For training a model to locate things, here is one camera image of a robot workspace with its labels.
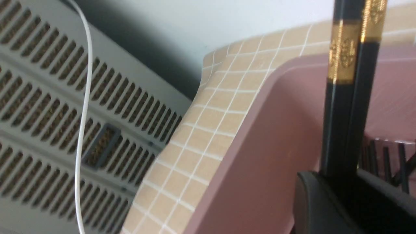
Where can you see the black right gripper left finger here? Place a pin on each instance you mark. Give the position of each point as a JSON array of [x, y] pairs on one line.
[[317, 210]]

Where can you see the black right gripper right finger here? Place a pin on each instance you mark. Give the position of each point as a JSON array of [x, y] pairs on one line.
[[382, 208]]

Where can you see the black chopstick gold band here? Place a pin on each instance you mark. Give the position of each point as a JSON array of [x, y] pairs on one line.
[[373, 18], [343, 52]]

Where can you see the black chopstick in bin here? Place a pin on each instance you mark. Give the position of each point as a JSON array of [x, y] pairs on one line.
[[410, 168], [373, 158], [403, 169]]

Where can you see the pink plastic bin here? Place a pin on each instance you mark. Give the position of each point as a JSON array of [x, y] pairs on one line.
[[252, 191]]

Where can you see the grey perforated metal panel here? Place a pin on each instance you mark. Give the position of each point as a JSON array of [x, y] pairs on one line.
[[132, 115]]

